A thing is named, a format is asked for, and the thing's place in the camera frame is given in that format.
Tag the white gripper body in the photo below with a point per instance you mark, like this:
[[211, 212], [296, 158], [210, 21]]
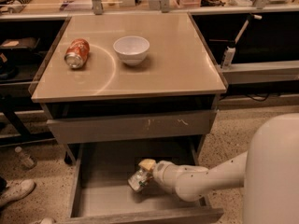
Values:
[[161, 171]]

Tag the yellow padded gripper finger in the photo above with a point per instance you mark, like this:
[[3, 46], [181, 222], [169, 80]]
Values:
[[147, 164]]

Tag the silver green 7up can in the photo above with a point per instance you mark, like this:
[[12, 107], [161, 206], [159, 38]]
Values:
[[140, 179]]

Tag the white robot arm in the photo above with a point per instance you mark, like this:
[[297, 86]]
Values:
[[268, 172]]

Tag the open middle drawer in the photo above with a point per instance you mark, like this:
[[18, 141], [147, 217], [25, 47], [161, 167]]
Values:
[[101, 194]]

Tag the top drawer front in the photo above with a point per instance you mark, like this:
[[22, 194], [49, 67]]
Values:
[[130, 127]]

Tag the grey drawer cabinet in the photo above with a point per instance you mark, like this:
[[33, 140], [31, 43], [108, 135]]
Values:
[[176, 76]]

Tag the orange soda can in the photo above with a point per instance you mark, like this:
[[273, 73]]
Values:
[[77, 53]]

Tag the white shoe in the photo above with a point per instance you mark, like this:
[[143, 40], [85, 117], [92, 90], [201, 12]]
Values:
[[16, 192], [45, 220]]

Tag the white bowl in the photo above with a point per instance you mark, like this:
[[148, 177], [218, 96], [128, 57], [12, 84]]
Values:
[[131, 50]]

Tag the clear plastic bottle on floor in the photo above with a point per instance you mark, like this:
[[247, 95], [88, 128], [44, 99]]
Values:
[[25, 158]]

